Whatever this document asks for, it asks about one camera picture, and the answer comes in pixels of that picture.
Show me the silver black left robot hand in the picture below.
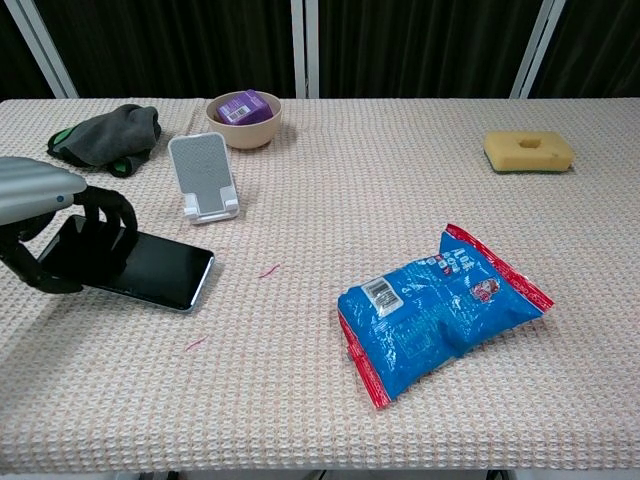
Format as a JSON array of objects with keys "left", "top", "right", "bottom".
[{"left": 0, "top": 156, "right": 139, "bottom": 294}]

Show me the yellow sponge with green base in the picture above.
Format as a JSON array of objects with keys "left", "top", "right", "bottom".
[{"left": 482, "top": 130, "right": 576, "bottom": 175}]

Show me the beige waffle tablecloth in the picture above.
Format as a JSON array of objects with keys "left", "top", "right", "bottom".
[{"left": 0, "top": 97, "right": 640, "bottom": 474}]

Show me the grey green crumpled cloth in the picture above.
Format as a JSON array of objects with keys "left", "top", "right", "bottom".
[{"left": 47, "top": 103, "right": 163, "bottom": 179}]

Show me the purple box with barcode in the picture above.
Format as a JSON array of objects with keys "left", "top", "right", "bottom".
[{"left": 215, "top": 89, "right": 274, "bottom": 125}]

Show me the beige bowl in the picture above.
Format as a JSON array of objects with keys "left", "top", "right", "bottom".
[{"left": 205, "top": 90, "right": 283, "bottom": 151}]

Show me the black curtain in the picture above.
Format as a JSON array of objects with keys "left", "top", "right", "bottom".
[{"left": 0, "top": 0, "right": 640, "bottom": 101}]

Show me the blue red snack bag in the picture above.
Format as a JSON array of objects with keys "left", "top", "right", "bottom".
[{"left": 336, "top": 223, "right": 555, "bottom": 411}]

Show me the white slanted frame post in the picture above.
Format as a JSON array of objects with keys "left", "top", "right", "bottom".
[
  {"left": 0, "top": 0, "right": 80, "bottom": 100},
  {"left": 509, "top": 0, "right": 569, "bottom": 100}
]

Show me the black smartphone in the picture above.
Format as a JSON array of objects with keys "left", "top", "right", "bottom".
[{"left": 35, "top": 214, "right": 216, "bottom": 314}]

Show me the white grey phone stand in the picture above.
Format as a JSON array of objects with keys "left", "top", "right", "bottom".
[{"left": 167, "top": 131, "right": 241, "bottom": 225}]

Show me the white upright frame post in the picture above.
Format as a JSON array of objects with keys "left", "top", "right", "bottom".
[{"left": 290, "top": 0, "right": 320, "bottom": 100}]

